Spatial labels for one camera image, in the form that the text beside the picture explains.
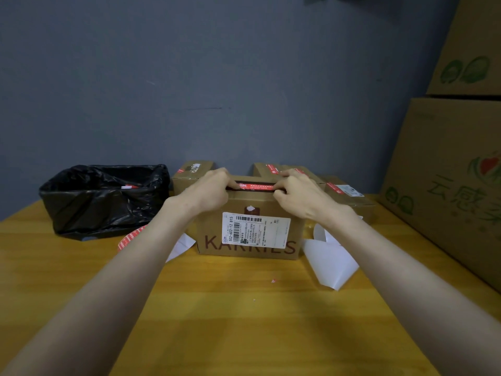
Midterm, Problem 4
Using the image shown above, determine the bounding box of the person's right forearm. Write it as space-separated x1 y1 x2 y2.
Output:
325 213 501 376

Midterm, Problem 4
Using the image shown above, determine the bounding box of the person's left forearm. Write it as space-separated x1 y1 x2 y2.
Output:
2 199 196 376

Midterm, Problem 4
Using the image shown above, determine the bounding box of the large green printed carton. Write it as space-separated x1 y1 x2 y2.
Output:
425 0 501 97
377 97 501 292

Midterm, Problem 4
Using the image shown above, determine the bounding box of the red sticker label strip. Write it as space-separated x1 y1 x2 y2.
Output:
116 226 196 264

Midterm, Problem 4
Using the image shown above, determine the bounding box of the person's left hand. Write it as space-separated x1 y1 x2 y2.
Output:
164 167 242 216

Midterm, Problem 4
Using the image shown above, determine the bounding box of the black plastic trash bag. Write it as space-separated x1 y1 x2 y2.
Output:
39 164 172 242

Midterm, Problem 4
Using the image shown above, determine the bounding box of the person's right hand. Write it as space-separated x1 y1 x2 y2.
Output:
272 169 359 228

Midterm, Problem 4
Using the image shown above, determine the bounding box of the white shipping label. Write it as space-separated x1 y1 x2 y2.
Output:
222 211 292 248

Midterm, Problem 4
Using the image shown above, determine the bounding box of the white backing paper strip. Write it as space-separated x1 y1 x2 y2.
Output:
302 224 360 291

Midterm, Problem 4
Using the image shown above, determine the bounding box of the long brown cardboard box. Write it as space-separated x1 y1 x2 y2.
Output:
319 175 378 226

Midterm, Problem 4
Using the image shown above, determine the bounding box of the box with black tape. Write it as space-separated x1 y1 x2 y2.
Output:
195 175 307 261

